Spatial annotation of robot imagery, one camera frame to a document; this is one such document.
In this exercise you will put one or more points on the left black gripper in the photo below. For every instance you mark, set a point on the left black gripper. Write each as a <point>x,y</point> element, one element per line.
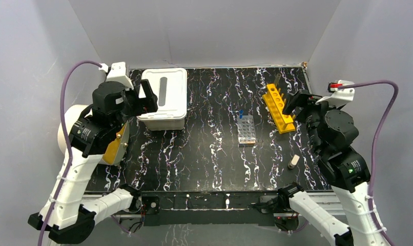
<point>135,103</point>

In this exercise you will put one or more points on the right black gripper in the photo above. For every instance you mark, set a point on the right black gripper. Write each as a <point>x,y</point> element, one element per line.
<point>301,98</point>

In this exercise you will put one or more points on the white bin lid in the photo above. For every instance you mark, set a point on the white bin lid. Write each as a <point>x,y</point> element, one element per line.
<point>170,87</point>

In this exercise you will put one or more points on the metal perforated tube rack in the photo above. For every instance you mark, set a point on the metal perforated tube rack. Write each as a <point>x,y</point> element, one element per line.
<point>246,130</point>

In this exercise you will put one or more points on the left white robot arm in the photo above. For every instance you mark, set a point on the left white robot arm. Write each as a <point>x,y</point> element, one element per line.
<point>65,216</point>

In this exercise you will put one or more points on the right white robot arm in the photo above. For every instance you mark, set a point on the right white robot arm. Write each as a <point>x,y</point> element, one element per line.
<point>331,132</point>

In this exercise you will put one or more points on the yellow test tube rack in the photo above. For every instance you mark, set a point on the yellow test tube rack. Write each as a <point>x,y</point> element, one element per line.
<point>275,103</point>

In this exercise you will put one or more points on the beige plastic bin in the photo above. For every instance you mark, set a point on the beige plastic bin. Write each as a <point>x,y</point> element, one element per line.
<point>163,124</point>

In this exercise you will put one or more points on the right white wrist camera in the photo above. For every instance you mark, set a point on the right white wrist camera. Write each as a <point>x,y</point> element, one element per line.
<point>339,97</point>

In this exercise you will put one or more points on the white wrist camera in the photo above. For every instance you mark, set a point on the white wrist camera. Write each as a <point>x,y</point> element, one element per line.
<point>117,72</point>
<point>339,97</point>

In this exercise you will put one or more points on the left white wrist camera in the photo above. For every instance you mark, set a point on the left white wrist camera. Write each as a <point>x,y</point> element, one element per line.
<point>117,72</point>

